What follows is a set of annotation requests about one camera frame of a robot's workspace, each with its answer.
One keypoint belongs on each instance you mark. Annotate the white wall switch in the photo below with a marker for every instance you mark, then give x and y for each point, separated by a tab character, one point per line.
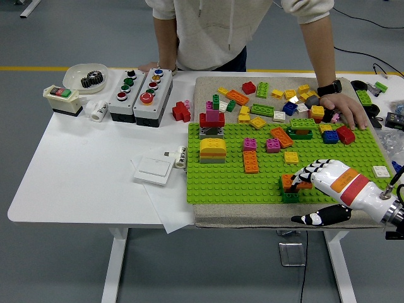
153	170

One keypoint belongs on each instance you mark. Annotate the pink square brick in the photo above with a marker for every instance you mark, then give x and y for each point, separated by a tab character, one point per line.
212	115

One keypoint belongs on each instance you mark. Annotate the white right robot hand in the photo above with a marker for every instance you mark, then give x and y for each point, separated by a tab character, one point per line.
341	176

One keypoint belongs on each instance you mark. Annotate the red wide brick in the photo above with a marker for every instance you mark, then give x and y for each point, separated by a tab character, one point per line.
203	120

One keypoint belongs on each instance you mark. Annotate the black box yellow marks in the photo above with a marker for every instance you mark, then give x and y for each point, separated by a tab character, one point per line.
394	120

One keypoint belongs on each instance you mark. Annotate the black metal gear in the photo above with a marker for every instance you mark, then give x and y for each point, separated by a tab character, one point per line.
91	79

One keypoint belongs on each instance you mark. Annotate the brown square brick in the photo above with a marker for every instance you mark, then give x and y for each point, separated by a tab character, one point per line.
290	190

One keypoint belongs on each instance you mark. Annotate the black wristwatch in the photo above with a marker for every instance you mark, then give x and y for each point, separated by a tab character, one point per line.
329	87

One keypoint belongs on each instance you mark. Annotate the magenta square brick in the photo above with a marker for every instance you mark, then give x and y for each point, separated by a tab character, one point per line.
273	146
249	144

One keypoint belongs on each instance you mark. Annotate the silver floor outlet box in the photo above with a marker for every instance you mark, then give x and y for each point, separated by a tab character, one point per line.
292	254

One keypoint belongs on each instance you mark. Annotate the person's left hand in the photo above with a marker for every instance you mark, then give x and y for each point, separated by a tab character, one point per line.
342	104

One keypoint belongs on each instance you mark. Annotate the white square brick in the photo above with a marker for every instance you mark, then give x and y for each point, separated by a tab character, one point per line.
302	108
223	106
279	116
381	172

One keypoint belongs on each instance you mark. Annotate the small blue piece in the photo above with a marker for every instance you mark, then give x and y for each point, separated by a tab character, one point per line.
396	166

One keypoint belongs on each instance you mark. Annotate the lime green studded baseplate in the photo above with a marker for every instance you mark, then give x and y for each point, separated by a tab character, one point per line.
221	181

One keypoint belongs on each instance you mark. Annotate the person's left forearm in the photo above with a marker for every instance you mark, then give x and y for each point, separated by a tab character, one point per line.
320	53

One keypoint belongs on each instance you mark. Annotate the blue square brick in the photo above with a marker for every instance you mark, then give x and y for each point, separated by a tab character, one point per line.
288	109
330	136

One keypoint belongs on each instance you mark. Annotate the black table control panel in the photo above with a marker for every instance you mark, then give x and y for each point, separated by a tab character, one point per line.
393	236

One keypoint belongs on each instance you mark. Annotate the yellow orange grey brick stack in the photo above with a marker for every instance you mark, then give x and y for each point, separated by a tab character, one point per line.
212	144

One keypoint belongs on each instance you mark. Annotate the black brick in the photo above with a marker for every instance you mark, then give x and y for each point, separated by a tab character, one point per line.
328	115

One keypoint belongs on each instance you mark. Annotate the white labelled cylinder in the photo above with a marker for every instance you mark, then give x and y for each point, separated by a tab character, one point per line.
180	158

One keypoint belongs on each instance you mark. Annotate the clear plastic piece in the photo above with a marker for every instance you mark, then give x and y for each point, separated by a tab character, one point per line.
372	90

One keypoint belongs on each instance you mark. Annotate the lime long brick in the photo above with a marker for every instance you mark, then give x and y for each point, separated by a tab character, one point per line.
303	123
262	110
364	97

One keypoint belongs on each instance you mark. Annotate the grey-brown mat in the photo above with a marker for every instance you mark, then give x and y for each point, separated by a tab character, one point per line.
205	85

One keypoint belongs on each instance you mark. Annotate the dark green frame brick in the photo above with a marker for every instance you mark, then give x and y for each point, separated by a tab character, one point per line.
291	135

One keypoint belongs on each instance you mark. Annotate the grey curved brick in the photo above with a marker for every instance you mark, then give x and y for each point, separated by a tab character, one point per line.
311	101

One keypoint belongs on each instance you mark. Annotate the red square brick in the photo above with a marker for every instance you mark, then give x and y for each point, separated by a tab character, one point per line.
248	88

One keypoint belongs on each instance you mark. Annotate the grey four-button control box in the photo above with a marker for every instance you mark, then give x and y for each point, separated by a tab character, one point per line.
118	105

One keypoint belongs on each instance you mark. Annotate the red sloped brick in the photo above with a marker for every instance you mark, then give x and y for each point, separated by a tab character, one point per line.
345	134

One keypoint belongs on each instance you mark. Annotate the white pipe fitting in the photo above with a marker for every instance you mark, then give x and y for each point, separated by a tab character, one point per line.
99	112

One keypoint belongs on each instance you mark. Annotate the yellow small brick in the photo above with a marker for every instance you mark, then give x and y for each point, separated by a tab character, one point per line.
222	91

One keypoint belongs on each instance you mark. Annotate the person's right forearm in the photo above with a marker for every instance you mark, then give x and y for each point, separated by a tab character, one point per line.
166	41

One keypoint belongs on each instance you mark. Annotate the bag of blue parts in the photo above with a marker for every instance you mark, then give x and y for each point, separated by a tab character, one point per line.
398	106

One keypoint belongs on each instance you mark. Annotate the small pink brick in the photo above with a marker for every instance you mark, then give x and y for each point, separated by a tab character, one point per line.
187	103
334	118

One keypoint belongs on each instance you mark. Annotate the black fob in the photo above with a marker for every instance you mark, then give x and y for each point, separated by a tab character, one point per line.
376	122

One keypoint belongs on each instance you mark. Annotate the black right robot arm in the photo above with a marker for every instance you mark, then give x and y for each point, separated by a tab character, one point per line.
391	213

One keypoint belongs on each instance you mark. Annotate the dark green narrow brick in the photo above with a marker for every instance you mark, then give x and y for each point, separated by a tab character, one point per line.
216	102

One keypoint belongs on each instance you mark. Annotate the yellow flat square brick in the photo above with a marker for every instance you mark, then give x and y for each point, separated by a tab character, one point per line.
291	158
257	123

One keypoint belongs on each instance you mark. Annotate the white table leg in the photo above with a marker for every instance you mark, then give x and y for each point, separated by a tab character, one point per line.
339	268
115	268

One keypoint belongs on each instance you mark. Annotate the red cross-shaped brick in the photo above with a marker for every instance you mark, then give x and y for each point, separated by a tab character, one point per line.
180	111

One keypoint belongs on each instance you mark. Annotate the person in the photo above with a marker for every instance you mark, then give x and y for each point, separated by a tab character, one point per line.
214	31

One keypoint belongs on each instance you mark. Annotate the cream red-green switch box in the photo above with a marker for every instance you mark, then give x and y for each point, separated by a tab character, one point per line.
63	102

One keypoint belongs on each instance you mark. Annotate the clear plastic bag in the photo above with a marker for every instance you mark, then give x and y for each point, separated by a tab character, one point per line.
391	142

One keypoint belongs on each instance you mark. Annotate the person's right hand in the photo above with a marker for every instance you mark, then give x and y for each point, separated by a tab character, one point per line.
148	67

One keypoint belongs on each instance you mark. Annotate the white plastic bowl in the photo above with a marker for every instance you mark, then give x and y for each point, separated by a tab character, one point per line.
74	77

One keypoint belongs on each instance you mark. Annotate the white paper sheet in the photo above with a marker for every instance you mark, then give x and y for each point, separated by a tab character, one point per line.
170	208

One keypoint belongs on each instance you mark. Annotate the small magenta brick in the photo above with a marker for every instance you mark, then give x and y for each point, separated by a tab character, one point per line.
209	105

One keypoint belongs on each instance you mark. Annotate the grey arch brick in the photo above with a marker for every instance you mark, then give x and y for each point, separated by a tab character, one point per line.
204	134

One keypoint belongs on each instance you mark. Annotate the lime small brick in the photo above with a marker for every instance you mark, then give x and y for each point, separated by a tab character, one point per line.
381	86

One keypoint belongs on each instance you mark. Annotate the grey emergency-stop control box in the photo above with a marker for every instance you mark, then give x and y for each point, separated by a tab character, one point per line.
145	110

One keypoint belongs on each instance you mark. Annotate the orange long brick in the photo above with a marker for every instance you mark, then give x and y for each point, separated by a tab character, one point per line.
237	97
281	137
251	162
287	181

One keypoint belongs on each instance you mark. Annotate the dark green small brick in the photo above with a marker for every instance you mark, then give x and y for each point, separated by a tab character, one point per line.
231	106

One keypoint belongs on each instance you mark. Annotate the white furniture foot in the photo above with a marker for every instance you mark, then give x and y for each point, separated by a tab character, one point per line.
30	8

